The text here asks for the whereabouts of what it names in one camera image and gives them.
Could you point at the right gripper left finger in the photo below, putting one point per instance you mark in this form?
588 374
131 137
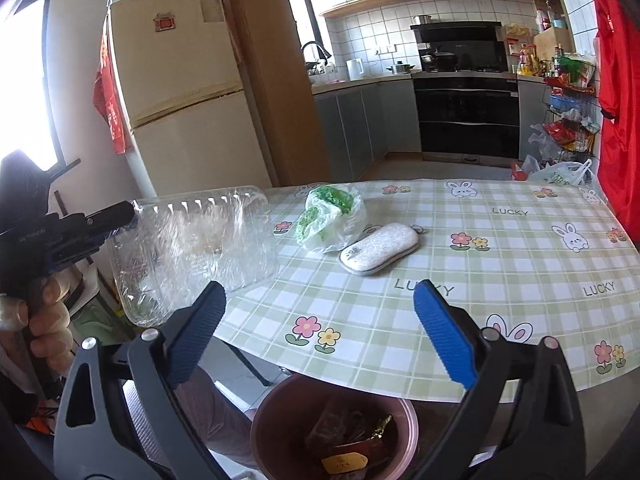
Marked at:
188 332

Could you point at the person left hand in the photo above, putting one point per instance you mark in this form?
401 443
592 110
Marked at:
49 324

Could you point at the steel cooking pot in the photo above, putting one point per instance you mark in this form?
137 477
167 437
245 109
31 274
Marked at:
401 68

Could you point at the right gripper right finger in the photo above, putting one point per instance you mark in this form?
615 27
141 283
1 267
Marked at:
453 346

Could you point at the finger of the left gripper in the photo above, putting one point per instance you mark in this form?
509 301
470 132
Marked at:
100 219

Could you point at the gold foil wrapper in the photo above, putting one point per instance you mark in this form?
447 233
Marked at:
376 431

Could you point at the red cloth on fridge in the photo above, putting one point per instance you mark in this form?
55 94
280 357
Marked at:
106 99

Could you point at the brown trash bin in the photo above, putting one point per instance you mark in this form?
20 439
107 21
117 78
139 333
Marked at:
307 429

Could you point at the grey base cabinets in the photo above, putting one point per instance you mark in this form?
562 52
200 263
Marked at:
366 122

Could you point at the clear plastic clamshell container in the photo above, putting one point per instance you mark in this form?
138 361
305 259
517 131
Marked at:
176 245

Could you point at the white green plastic bag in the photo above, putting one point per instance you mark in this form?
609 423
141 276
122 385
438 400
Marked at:
334 217

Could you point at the cream refrigerator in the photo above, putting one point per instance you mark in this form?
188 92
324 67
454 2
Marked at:
182 97

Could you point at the wire storage rack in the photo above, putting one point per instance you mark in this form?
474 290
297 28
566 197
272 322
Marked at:
570 101

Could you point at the red hanging apron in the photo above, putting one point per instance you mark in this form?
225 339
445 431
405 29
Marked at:
618 55

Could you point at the black oven range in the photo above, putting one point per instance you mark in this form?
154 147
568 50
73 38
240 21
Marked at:
466 100

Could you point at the white shopping bag on floor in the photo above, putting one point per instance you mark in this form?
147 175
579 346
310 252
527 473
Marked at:
565 173

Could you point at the white electric kettle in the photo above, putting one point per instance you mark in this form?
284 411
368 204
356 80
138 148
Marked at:
355 69

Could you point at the checkered bunny tablecloth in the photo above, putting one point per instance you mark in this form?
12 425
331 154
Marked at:
528 259

